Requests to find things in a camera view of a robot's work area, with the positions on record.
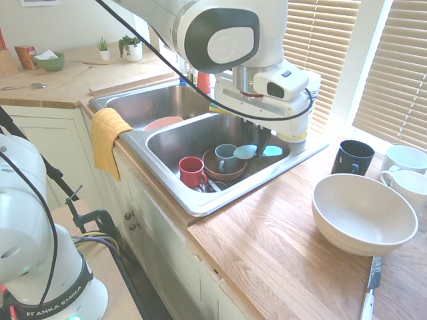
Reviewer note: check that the grey blue mug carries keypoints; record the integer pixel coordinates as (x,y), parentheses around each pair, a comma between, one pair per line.
(225,156)

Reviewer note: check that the wide beige window blind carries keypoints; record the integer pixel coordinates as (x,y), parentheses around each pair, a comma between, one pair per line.
(320,50)

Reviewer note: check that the black metal clamp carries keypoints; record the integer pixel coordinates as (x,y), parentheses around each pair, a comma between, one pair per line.
(96,216)

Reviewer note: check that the red soap bottle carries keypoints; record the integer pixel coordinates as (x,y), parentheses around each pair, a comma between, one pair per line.
(203,83)

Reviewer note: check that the teal plastic serrated knife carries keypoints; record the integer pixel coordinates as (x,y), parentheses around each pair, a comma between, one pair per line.
(243,152)

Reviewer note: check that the narrow beige window blind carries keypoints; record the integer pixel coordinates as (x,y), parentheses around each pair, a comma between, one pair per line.
(397,73)

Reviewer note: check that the white crumpled paper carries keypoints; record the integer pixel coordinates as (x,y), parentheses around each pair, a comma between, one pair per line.
(46,54)

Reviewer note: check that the stainless steel double sink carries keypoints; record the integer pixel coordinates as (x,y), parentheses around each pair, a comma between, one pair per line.
(173,140)

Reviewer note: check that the pink plate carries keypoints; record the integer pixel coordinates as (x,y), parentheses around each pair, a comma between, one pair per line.
(161,123)

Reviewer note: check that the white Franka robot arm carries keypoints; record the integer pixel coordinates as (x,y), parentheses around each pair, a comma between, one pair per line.
(227,33)

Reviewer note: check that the orange cardboard box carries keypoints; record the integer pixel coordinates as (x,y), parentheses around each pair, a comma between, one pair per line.
(25,56)

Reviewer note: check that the brown ceramic bowl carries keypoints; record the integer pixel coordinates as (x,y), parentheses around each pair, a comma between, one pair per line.
(233,172)

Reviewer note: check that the brown robot mounting table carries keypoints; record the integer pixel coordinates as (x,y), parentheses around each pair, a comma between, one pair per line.
(110,286)

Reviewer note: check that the red mug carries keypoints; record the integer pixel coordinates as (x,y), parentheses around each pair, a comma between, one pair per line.
(191,171)

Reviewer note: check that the white mug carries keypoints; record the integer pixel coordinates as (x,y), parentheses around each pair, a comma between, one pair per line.
(403,160)
(410,190)

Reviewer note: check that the cream sink base cabinet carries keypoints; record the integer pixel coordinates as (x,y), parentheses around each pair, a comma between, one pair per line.
(166,253)

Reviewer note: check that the spiky plant in white pot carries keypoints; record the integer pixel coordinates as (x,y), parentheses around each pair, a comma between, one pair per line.
(104,53)

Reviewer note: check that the metal spoon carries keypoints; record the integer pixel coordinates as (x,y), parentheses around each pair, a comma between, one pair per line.
(38,85)

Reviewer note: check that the Lysol wipes canister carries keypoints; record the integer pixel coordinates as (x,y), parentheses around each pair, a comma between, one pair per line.
(315,87)

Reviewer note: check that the metal sink strainer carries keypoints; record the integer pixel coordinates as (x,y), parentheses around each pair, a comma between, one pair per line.
(213,186)

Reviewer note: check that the round brass cabinet knob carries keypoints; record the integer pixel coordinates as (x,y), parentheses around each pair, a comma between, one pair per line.
(128,216)
(133,227)

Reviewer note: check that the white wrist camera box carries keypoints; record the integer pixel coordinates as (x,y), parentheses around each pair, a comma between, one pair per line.
(283,85)

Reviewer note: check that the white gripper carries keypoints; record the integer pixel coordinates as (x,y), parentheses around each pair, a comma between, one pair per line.
(293,116)

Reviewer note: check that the yellow sponge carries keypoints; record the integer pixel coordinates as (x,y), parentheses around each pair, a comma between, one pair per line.
(217,109)

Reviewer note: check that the black mug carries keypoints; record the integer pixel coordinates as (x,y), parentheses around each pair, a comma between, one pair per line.
(352,160)

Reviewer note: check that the green bowl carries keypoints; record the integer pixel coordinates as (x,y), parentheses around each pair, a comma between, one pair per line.
(50,64)

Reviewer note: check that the large white bowl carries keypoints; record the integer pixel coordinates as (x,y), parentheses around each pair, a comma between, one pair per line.
(363,213)

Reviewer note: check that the yellow dish cloth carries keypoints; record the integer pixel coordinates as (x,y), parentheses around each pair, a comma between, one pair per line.
(106,140)

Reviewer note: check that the black camera stand leg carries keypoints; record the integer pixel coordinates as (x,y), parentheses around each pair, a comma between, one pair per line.
(33,150)

